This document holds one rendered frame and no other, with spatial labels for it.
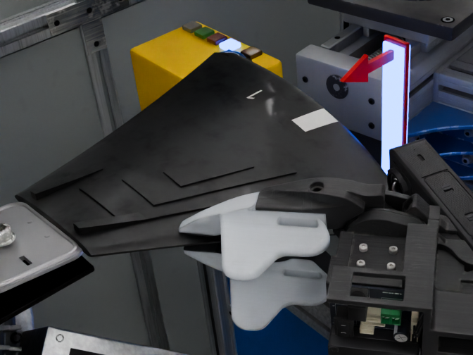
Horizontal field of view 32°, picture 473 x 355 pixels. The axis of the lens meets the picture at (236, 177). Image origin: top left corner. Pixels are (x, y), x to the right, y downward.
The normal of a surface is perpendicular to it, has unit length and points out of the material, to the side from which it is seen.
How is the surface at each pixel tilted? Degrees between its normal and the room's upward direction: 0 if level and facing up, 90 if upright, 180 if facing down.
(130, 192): 6
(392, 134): 90
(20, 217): 8
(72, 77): 90
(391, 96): 90
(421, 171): 5
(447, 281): 6
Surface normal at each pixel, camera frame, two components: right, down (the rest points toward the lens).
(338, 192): 0.00, -0.73
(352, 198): 0.44, -0.58
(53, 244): -0.08, -0.88
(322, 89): -0.66, 0.49
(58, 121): 0.63, 0.40
